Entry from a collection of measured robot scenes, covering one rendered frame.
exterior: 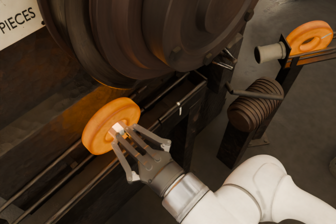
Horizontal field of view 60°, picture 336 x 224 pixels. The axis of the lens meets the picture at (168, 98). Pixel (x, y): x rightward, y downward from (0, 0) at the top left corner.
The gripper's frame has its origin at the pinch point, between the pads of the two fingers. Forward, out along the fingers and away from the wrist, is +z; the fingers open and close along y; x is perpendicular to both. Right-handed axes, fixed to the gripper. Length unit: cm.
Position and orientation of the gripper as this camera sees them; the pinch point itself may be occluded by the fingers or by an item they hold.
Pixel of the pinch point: (112, 123)
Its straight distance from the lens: 69.2
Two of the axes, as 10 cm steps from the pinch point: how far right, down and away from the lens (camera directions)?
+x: 0.3, -5.3, -8.5
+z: -7.1, -6.1, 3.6
